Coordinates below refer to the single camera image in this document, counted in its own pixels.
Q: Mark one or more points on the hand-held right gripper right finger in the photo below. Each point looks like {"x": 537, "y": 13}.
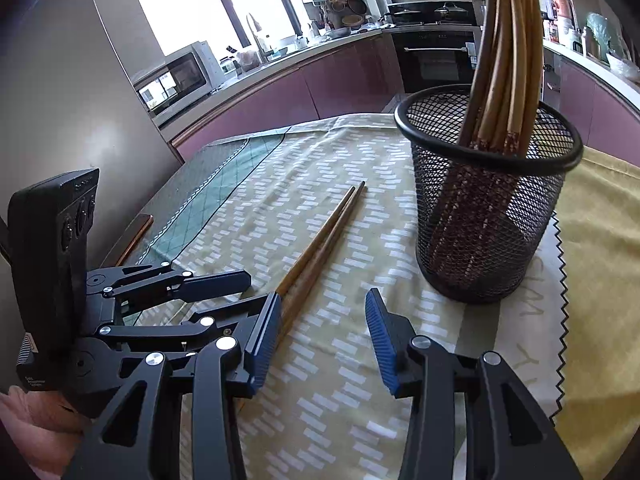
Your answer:
{"x": 382, "y": 345}

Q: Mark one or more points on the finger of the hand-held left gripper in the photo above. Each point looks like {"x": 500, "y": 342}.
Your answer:
{"x": 215, "y": 284}
{"x": 200, "y": 327}

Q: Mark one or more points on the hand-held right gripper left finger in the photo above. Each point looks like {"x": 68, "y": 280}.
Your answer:
{"x": 264, "y": 350}

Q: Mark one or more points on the black mesh utensil holder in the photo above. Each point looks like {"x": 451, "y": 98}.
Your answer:
{"x": 542, "y": 240}

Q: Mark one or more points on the bunch of wooden chopsticks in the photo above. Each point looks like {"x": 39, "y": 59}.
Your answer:
{"x": 505, "y": 60}

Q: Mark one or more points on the person's left hand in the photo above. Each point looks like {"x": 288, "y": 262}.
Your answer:
{"x": 40, "y": 410}

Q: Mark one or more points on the patterned beige green tablecloth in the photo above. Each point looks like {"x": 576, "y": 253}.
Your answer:
{"x": 325, "y": 400}

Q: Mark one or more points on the grey refrigerator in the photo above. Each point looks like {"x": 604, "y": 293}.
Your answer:
{"x": 60, "y": 85}

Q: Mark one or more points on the white microwave oven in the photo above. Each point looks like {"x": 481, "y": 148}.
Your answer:
{"x": 175, "y": 77}

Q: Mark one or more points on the yellow cloth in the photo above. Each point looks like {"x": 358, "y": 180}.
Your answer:
{"x": 605, "y": 260}

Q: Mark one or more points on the purple kitchen cabinets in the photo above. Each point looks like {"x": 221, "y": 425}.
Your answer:
{"x": 340, "y": 80}

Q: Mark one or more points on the steel kitchen faucet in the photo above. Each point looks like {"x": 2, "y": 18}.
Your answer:
{"x": 257, "y": 35}

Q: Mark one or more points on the black built-in oven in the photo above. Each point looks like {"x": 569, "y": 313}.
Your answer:
{"x": 435, "y": 60}

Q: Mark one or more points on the pot with glass lid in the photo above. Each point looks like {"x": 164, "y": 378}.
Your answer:
{"x": 450, "y": 8}

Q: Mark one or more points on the glass bowl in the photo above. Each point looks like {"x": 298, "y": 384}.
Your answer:
{"x": 625, "y": 66}

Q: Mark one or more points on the copper coloured appliance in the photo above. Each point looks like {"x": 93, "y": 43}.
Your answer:
{"x": 561, "y": 15}

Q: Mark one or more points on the green glass jug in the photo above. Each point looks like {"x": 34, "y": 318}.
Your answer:
{"x": 602, "y": 35}

